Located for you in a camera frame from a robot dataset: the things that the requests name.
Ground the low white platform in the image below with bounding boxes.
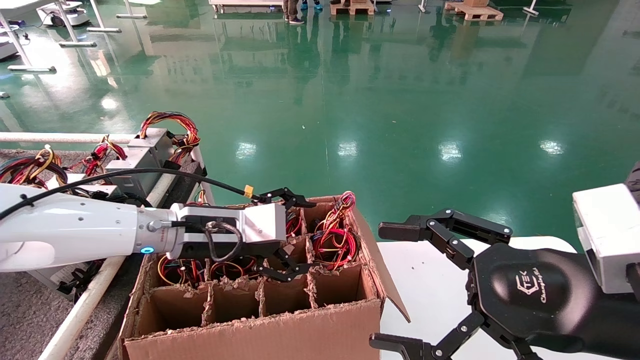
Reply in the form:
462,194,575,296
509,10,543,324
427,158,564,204
209,0,286,14

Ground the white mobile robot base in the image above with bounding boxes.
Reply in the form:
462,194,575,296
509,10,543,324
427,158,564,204
37,1,91,27

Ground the short white frame pipe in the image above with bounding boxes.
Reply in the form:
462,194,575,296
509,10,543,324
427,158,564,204
190,146,217,207

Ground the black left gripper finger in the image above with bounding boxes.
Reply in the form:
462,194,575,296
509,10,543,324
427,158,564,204
257,187,317,211
254,242,313,282

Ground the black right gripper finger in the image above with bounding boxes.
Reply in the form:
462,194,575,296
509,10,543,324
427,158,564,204
378,208,513,271
369,311,543,360

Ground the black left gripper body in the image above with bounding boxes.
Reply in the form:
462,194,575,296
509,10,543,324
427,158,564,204
172,215,287,262

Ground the person in dark shoes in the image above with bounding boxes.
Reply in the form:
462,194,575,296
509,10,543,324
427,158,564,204
282,0,306,25

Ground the short looped gripper cable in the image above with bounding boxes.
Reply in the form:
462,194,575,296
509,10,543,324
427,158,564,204
202,221,244,263

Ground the grey power supply with wires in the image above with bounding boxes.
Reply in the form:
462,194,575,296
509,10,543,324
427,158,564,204
70,134,162,199
314,191,357,234
185,189,217,207
27,257,108,303
209,257,263,281
82,185,151,207
157,255,207,287
0,145,93,193
286,210,304,238
127,111,202,171
310,227,360,271

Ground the brown cardboard box with dividers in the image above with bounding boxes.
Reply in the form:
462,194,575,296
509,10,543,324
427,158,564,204
119,195,412,360

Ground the white machine base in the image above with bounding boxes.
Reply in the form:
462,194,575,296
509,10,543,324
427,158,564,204
0,36,21,62

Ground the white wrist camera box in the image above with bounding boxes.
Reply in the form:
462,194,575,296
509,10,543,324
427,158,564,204
572,183,640,295
172,202,288,247

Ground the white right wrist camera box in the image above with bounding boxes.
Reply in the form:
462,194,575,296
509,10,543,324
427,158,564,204
572,183,640,295

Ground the wooden pallet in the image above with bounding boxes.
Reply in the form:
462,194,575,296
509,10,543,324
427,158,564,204
444,1,505,22
330,0,376,16

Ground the black foam pad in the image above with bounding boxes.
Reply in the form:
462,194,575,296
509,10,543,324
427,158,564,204
161,159,208,206

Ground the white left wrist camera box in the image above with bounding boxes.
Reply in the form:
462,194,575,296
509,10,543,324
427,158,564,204
172,202,288,247

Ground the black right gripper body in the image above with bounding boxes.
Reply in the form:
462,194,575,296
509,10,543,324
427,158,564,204
466,243,640,360

